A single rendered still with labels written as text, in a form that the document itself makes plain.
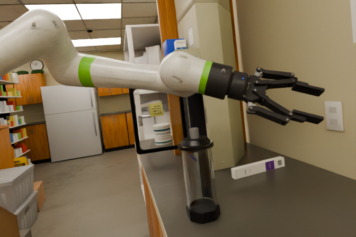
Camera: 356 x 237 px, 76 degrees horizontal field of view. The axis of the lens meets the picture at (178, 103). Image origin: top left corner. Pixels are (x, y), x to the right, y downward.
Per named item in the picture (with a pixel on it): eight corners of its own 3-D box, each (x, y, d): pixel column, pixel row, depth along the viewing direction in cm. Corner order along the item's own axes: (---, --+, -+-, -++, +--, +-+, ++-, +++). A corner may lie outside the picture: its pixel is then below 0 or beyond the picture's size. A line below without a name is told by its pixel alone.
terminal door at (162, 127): (188, 147, 134) (180, 80, 132) (136, 155, 131) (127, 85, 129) (188, 147, 135) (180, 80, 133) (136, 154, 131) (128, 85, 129)
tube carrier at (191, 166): (212, 199, 77) (205, 136, 75) (227, 215, 66) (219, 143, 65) (181, 206, 74) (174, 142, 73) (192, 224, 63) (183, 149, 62)
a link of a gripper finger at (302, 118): (284, 111, 56) (283, 121, 54) (306, 116, 55) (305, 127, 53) (282, 114, 57) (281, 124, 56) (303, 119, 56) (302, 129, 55)
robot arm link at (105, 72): (88, 84, 75) (93, 51, 76) (104, 90, 86) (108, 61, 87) (197, 96, 69) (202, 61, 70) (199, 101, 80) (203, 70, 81)
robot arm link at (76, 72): (34, 65, 75) (53, 42, 82) (53, 90, 85) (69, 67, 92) (85, 70, 72) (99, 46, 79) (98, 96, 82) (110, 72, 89)
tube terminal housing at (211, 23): (229, 147, 143) (216, 23, 138) (260, 161, 111) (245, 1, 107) (192, 154, 136) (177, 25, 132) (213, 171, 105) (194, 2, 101)
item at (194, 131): (204, 144, 75) (202, 124, 74) (216, 150, 66) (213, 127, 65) (177, 148, 72) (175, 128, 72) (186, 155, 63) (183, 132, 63)
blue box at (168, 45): (181, 58, 129) (179, 42, 129) (186, 55, 120) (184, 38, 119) (164, 60, 127) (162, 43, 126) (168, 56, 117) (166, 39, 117)
